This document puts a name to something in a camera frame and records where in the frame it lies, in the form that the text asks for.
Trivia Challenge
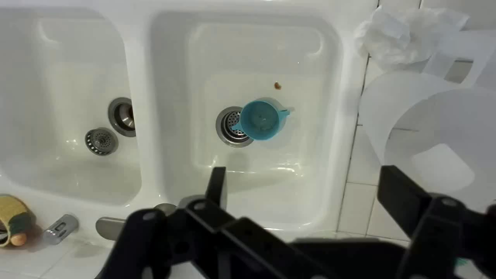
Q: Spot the crumpled white plastic bag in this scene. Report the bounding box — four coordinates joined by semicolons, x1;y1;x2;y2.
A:
353;6;470;69

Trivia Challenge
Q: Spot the translucent white plastic pitcher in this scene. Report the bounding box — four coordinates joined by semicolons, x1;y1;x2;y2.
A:
360;29;496;212

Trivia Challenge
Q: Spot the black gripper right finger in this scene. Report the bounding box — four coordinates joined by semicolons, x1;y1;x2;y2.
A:
377;165;496;279

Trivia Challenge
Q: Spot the white double basin sink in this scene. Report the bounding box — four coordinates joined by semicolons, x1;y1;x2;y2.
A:
0;0;378;237

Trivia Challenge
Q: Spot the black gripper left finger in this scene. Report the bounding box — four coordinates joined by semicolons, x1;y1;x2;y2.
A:
96;165;243;279

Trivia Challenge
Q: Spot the loose steel sink strainer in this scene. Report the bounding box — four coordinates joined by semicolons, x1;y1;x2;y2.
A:
84;127;118;156

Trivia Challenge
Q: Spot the chrome soap dispenser cap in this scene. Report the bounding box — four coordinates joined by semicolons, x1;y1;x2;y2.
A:
43;214;79;245

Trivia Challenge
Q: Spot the steel drain basin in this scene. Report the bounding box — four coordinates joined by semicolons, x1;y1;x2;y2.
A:
215;107;253;147
107;97;136;138

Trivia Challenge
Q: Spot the steel drain right basin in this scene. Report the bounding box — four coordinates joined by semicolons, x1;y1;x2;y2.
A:
215;107;253;147

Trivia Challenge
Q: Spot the teal plastic cup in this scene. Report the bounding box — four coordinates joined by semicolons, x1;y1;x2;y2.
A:
232;99;291;141

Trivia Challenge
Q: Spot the yellow green sponge holder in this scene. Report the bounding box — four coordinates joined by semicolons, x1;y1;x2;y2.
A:
0;193;36;246

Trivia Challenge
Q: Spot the steel drain left basin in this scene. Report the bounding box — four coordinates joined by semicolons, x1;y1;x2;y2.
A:
107;97;136;138

